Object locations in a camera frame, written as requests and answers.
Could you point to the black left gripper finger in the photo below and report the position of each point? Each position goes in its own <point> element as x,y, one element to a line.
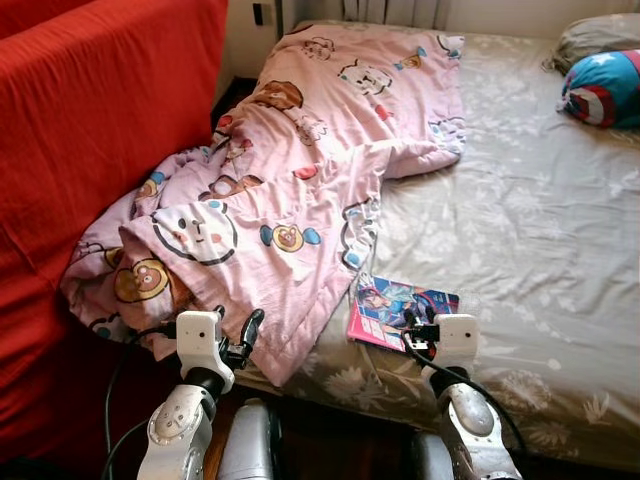
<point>254,328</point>
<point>222,318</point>

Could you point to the colourful comic book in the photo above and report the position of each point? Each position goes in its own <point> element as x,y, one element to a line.
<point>385,305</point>

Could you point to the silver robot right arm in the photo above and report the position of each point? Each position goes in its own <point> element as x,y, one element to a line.
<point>470,420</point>

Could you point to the silver robot left leg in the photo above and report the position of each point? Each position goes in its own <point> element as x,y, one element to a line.
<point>250,445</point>

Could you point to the silver robot leg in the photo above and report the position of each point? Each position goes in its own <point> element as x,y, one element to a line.
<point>250,445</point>
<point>430,460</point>

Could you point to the silver robot right leg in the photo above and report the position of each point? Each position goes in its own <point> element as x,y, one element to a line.
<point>430,460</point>

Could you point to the bed with grey floral sheet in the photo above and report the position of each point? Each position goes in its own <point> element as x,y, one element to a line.
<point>520,220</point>

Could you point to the pink cartoon print quilt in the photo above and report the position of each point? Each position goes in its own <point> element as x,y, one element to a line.
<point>300,170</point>

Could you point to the red fabric covered mattress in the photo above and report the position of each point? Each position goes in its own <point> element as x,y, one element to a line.
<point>40,12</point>
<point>100,180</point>

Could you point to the blue superhero shield pillow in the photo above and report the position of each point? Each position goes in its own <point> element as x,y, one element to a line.
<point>605,92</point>

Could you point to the grey window curtain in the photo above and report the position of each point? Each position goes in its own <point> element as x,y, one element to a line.
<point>380,12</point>

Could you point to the grey floral pillow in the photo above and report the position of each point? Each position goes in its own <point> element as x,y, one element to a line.
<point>600,35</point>

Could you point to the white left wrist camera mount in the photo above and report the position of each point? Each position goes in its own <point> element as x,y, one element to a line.
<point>200,342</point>

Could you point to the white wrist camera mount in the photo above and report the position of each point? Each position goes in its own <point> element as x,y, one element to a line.
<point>200,342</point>
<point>458,340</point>

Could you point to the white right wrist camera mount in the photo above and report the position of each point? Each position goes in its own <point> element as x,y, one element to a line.
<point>458,340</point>

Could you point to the wall power socket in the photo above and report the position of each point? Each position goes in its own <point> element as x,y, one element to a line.
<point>263,12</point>

